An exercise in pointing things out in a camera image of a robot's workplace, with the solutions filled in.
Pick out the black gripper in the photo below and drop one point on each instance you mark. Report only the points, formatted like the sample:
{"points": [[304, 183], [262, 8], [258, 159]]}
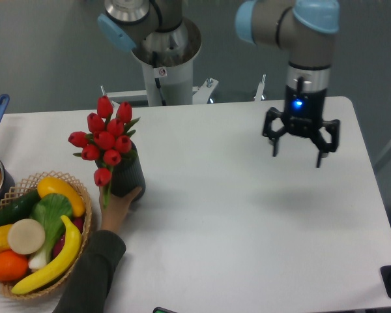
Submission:
{"points": [[304, 109]]}

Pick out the dark grey ribbed vase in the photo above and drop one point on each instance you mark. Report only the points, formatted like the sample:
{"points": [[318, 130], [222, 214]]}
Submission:
{"points": [[126, 176]]}

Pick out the red tulip bouquet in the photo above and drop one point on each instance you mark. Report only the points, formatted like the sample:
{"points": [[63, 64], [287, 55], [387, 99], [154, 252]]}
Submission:
{"points": [[108, 140]]}

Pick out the dark green sleeved forearm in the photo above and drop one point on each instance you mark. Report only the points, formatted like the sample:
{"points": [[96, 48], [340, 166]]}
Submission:
{"points": [[90, 281]]}

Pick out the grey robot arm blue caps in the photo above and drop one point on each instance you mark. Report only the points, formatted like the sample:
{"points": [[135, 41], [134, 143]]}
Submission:
{"points": [[306, 29]]}

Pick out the person's hand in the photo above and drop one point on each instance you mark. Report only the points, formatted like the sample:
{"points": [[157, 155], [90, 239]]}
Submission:
{"points": [[114, 214]]}

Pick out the dark red vegetable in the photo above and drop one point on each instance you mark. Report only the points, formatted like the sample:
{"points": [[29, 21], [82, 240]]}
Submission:
{"points": [[78, 222]]}

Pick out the green bok choy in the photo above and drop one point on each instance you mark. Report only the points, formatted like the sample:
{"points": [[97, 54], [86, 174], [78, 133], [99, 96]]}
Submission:
{"points": [[47, 212]]}

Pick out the yellow banana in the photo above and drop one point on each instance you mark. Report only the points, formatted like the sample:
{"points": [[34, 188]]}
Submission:
{"points": [[56, 267]]}

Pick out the woven wicker basket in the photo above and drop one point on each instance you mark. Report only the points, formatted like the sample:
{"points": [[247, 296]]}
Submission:
{"points": [[28, 184]]}

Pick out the green cucumber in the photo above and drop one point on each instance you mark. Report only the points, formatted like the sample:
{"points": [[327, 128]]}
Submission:
{"points": [[19, 208]]}

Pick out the beige round disc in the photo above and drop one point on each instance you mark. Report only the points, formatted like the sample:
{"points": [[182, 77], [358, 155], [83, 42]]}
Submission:
{"points": [[26, 236]]}

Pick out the orange fruit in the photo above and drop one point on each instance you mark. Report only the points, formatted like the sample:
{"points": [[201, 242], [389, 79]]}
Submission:
{"points": [[13, 266]]}

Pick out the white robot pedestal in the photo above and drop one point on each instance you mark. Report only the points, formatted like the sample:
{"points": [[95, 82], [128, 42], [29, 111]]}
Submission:
{"points": [[167, 61]]}

